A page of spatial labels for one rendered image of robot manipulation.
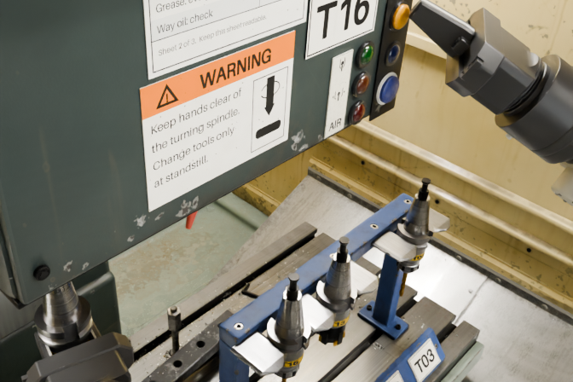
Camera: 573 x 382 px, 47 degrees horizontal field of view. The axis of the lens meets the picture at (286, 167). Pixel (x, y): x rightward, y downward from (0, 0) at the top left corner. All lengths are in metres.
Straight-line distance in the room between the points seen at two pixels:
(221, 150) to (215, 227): 1.61
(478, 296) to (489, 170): 0.32
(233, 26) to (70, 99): 0.14
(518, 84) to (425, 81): 0.93
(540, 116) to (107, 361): 0.53
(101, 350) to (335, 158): 1.16
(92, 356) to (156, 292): 1.14
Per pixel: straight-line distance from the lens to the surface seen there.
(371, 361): 1.39
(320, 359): 1.37
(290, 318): 0.94
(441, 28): 0.66
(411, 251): 1.15
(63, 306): 0.81
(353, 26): 0.61
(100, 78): 0.43
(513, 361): 1.62
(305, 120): 0.61
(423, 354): 1.36
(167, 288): 1.95
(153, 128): 0.48
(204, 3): 0.47
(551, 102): 0.67
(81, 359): 0.81
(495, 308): 1.67
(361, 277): 1.08
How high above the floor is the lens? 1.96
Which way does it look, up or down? 35 degrees down
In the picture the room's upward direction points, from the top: 4 degrees clockwise
